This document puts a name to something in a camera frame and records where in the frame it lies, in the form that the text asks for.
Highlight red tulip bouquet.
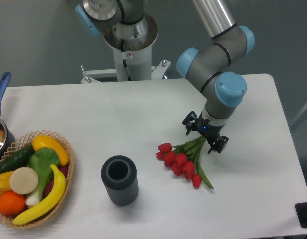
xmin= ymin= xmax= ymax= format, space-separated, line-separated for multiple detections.
xmin=156 ymin=136 xmax=214 ymax=189

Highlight orange fruit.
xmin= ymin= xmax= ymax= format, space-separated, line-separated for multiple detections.
xmin=0 ymin=191 xmax=25 ymax=215

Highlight yellow bell pepper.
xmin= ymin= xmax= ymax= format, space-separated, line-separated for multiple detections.
xmin=0 ymin=171 xmax=13 ymax=195

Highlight red vegetable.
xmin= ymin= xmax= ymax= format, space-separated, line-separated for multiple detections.
xmin=44 ymin=166 xmax=68 ymax=198

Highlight white metal base frame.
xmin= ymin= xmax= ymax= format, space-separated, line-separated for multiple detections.
xmin=80 ymin=59 xmax=171 ymax=84

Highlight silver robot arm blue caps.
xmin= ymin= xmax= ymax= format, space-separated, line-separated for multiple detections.
xmin=75 ymin=0 xmax=255 ymax=153

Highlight yellow squash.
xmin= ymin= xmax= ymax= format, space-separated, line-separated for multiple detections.
xmin=32 ymin=134 xmax=69 ymax=166

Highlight black cable on pedestal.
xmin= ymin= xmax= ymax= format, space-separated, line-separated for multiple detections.
xmin=120 ymin=39 xmax=132 ymax=82

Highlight blue handled saucepan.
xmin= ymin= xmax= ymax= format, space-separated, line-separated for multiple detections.
xmin=0 ymin=72 xmax=15 ymax=161

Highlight yellow banana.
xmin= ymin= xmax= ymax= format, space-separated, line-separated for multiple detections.
xmin=12 ymin=164 xmax=66 ymax=226

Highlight beige round disc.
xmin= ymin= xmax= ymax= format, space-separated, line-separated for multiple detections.
xmin=9 ymin=167 xmax=39 ymax=195

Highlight green bok choy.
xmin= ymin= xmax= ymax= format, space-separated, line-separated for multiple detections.
xmin=26 ymin=147 xmax=60 ymax=207

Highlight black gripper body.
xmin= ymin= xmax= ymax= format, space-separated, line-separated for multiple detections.
xmin=195 ymin=117 xmax=225 ymax=144

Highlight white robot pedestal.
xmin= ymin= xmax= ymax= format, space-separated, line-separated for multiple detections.
xmin=103 ymin=13 xmax=158 ymax=81

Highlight woven wicker basket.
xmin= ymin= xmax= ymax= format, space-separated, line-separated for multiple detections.
xmin=0 ymin=130 xmax=75 ymax=229

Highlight green cucumber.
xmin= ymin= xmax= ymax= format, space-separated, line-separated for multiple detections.
xmin=0 ymin=144 xmax=35 ymax=174

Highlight dark grey ribbed vase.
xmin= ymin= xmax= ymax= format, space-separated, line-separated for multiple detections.
xmin=100 ymin=155 xmax=139 ymax=206

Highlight black device at edge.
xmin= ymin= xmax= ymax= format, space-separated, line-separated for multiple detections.
xmin=295 ymin=202 xmax=307 ymax=228

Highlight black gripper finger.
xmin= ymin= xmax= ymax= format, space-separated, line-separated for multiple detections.
xmin=182 ymin=111 xmax=198 ymax=136
xmin=207 ymin=135 xmax=229 ymax=154

